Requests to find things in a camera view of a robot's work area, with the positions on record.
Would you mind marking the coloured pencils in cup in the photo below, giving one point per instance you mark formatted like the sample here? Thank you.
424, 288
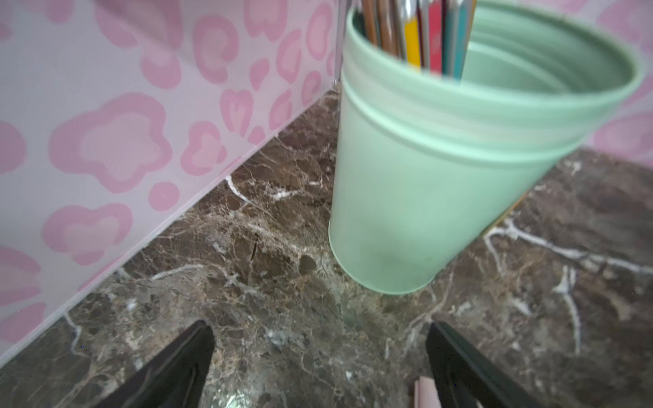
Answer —
431, 35

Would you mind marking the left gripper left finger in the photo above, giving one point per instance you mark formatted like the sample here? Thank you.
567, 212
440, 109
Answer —
173, 378

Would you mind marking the mint green pen cup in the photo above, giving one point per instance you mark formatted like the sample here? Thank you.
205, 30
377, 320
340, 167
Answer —
425, 163

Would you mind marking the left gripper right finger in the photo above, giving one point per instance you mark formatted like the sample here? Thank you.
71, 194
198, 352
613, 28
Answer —
465, 378

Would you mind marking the pink calculator on table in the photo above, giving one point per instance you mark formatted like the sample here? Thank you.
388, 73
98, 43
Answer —
426, 394

